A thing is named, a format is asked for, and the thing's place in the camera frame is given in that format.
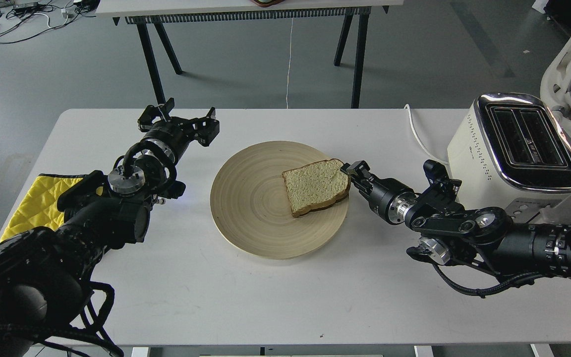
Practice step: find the cream chrome toaster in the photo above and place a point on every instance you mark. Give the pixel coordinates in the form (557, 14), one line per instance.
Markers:
(510, 152)

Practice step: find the slice of bread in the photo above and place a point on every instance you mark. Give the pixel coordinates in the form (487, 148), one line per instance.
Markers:
(315, 186)

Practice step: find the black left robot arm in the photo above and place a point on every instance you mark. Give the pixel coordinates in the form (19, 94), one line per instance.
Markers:
(46, 288)

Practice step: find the background table with black legs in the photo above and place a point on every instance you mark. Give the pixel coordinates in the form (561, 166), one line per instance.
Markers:
(157, 13)

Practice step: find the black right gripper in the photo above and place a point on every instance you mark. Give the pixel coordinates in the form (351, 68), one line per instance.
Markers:
(388, 198)

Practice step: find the round bamboo plate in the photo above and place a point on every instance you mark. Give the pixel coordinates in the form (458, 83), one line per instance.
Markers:
(250, 207)

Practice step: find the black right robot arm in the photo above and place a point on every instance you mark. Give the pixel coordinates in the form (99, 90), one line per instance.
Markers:
(480, 252)

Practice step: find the yellow quilted cloth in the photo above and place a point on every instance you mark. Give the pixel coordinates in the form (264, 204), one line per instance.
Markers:
(38, 207)

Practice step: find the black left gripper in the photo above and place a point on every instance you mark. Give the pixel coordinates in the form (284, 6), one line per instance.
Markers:
(174, 134)

